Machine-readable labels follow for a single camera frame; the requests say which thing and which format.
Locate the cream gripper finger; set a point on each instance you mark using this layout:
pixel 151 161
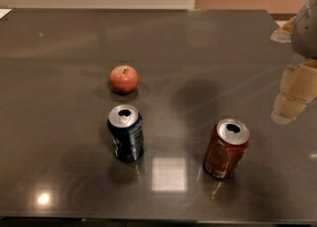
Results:
pixel 284 32
pixel 297 89

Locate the red coke can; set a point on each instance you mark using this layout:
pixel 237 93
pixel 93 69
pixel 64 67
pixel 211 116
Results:
pixel 228 143

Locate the red apple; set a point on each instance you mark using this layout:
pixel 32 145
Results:
pixel 124 79

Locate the dark blue soda can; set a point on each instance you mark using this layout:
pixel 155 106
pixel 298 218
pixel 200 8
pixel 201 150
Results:
pixel 125 124

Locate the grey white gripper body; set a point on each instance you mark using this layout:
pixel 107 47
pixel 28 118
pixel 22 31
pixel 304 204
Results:
pixel 306 36

